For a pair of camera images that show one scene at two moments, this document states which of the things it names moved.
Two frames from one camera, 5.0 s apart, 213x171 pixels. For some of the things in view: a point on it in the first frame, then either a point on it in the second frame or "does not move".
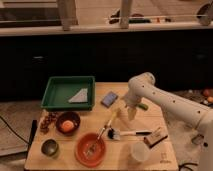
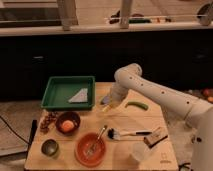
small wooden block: (158, 136) does not move
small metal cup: (49, 147) does not move
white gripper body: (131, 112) -> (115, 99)
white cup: (140, 151) does not move
